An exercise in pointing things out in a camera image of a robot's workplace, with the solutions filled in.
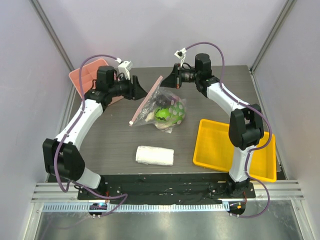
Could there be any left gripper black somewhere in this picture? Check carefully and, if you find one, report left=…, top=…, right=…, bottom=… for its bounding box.
left=108, top=74, right=148, bottom=101

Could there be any purple toy eggplant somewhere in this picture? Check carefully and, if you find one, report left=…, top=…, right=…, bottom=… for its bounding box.
left=155, top=94, right=173, bottom=108

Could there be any white toy fish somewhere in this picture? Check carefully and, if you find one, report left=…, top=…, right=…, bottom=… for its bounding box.
left=144, top=111, right=156, bottom=123

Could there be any clear zip top bag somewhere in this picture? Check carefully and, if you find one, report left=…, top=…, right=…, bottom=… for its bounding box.
left=129, top=76, right=187, bottom=134

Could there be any green polka dot toy food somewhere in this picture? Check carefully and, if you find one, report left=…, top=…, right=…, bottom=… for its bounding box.
left=169, top=101, right=186, bottom=125

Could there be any green toy ball black zigzag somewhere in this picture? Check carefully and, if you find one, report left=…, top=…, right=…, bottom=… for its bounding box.
left=154, top=107, right=171, bottom=123

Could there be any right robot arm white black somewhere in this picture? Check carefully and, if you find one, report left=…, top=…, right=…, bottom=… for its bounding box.
left=160, top=50, right=264, bottom=198

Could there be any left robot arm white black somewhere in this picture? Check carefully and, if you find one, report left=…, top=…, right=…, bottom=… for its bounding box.
left=42, top=61, right=147, bottom=200

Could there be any pink divided organizer box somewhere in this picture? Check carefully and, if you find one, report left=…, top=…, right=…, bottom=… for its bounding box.
left=69, top=58, right=108, bottom=99

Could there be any white rolled towel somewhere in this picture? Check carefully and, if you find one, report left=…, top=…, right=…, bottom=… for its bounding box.
left=135, top=145, right=175, bottom=166

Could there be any yellow plastic tray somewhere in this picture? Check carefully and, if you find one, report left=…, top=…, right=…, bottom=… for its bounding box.
left=192, top=119, right=277, bottom=183

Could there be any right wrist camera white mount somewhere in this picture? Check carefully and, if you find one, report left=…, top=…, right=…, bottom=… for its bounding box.
left=174, top=48, right=187, bottom=67

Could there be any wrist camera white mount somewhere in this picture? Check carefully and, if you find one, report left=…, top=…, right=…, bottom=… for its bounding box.
left=115, top=58, right=133, bottom=80
left=174, top=48, right=187, bottom=67

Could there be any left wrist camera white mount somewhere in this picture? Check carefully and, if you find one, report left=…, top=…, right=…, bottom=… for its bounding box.
left=115, top=58, right=133, bottom=80

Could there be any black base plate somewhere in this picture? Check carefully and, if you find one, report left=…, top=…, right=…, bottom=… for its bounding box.
left=77, top=173, right=257, bottom=205

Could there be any aluminium frame rail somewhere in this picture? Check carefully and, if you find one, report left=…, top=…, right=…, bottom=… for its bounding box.
left=31, top=180, right=304, bottom=205

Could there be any white slotted cable duct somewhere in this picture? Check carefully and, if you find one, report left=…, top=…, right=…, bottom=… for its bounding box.
left=42, top=202, right=230, bottom=213

